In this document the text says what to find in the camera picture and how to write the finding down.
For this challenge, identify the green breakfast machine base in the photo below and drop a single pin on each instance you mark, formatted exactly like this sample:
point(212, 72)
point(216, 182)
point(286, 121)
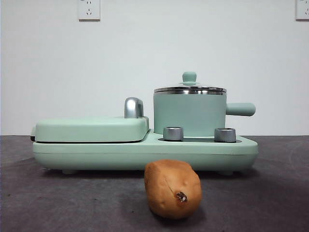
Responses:
point(120, 154)

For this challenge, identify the glass pot lid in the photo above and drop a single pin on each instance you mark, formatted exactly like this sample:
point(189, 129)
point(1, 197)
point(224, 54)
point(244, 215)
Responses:
point(190, 77)

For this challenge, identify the brown potato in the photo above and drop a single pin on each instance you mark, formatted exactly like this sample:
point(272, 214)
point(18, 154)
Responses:
point(166, 188)

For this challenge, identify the white wall socket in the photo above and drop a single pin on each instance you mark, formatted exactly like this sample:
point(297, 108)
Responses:
point(303, 10)
point(88, 10)

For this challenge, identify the silver control knob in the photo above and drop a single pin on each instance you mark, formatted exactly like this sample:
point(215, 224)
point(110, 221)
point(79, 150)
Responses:
point(225, 134)
point(173, 133)

